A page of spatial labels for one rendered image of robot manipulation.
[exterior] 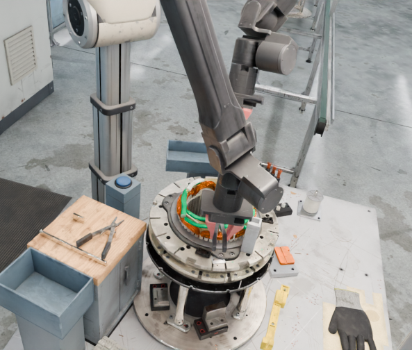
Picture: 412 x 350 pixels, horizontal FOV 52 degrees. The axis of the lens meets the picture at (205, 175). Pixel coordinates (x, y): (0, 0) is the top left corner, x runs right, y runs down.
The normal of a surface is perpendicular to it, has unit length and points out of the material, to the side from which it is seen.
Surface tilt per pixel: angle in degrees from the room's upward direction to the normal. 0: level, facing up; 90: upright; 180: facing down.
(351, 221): 0
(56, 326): 90
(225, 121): 78
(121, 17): 90
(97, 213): 0
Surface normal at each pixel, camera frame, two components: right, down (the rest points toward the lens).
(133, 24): 0.62, 0.59
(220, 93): 0.58, 0.39
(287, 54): 0.75, 0.31
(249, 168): -0.15, -0.62
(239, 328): 0.13, -0.78
